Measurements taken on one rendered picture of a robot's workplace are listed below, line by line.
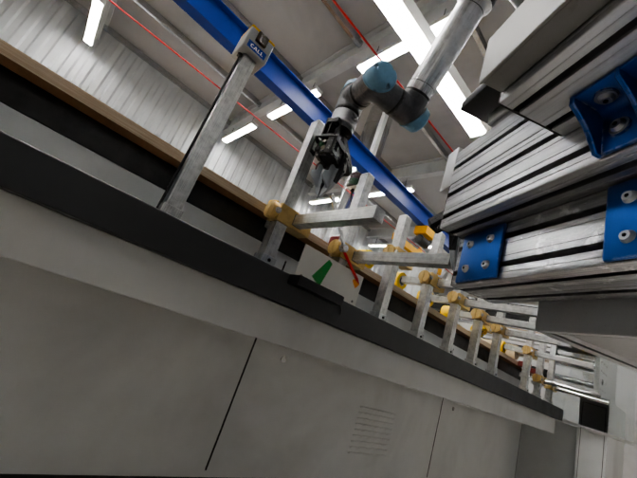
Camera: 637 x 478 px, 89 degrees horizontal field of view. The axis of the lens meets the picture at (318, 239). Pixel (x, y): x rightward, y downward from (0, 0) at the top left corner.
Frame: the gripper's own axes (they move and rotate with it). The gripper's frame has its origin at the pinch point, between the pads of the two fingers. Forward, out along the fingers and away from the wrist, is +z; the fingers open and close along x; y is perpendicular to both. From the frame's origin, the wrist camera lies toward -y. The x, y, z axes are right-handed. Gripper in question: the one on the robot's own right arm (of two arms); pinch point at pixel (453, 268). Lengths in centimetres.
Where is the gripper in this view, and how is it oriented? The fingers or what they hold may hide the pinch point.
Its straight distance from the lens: 84.2
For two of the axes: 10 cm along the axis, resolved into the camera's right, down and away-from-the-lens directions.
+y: 6.4, -0.1, -7.7
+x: 7.0, 4.3, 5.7
